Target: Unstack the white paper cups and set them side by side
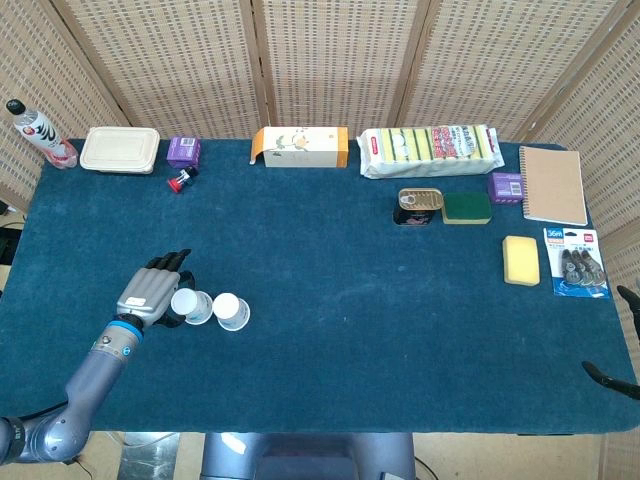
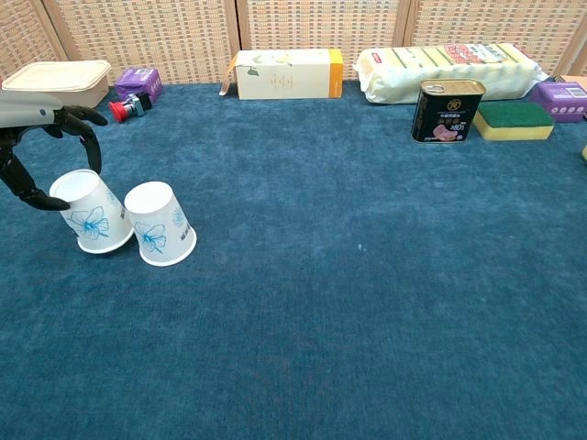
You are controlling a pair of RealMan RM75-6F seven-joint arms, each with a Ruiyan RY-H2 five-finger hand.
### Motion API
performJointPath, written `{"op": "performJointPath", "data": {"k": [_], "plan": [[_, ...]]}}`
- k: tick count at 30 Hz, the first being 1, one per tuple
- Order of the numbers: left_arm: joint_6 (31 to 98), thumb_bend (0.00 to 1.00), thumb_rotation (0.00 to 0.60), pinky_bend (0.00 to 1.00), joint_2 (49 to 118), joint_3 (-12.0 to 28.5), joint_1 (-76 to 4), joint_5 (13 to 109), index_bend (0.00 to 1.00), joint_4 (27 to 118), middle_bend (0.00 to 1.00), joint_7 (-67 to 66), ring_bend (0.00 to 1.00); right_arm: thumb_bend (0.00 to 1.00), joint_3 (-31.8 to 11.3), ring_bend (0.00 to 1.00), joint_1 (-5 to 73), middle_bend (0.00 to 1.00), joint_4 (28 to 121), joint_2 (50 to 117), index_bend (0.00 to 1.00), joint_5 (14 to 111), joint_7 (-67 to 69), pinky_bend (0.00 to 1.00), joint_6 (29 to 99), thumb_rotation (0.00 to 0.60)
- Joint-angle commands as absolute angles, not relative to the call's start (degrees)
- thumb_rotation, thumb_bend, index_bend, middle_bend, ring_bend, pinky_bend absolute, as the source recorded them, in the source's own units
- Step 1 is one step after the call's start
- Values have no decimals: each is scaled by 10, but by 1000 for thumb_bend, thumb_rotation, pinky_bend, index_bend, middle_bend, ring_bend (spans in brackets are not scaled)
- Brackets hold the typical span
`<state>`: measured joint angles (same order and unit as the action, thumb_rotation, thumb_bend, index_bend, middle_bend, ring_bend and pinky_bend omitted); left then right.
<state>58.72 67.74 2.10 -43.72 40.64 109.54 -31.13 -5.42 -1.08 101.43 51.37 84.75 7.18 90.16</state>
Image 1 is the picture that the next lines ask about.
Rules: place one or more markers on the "blue table cloth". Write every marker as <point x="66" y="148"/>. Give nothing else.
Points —
<point x="350" y="310"/>

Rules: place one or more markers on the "green yellow scouring sponge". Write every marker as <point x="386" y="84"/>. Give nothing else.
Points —
<point x="466" y="207"/>

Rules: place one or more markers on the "beige lidded food container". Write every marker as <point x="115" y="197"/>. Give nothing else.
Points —
<point x="120" y="149"/>

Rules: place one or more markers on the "white orange floral carton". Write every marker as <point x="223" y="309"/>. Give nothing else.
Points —
<point x="305" y="147"/>

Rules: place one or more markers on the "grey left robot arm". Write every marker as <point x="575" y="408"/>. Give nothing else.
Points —
<point x="95" y="370"/>

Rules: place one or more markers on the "bamboo folding screen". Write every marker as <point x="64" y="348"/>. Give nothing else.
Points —
<point x="320" y="60"/>

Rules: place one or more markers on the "white plastic cup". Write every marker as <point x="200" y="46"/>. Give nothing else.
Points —
<point x="197" y="307"/>
<point x="231" y="311"/>

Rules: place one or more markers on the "clear plastic drink bottle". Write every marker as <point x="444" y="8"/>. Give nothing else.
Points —
<point x="42" y="135"/>

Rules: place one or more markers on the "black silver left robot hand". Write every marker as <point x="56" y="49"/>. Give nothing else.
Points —
<point x="147" y="292"/>

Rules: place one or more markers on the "packaged yellow green sponges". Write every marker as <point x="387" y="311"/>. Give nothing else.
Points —
<point x="430" y="152"/>

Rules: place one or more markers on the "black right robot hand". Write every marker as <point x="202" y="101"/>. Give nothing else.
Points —
<point x="617" y="384"/>

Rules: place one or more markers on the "brown spiral notebook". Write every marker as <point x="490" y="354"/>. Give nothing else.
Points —
<point x="552" y="185"/>

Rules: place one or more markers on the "gold lidded tin can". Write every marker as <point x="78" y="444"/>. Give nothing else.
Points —
<point x="419" y="204"/>

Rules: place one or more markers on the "blue correction tape pack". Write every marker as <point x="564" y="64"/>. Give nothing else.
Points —
<point x="576" y="262"/>

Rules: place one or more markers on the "small purple box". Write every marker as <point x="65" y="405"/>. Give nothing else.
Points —
<point x="184" y="151"/>
<point x="506" y="188"/>

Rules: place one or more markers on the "grey robot torso base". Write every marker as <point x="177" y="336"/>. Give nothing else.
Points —
<point x="310" y="456"/>

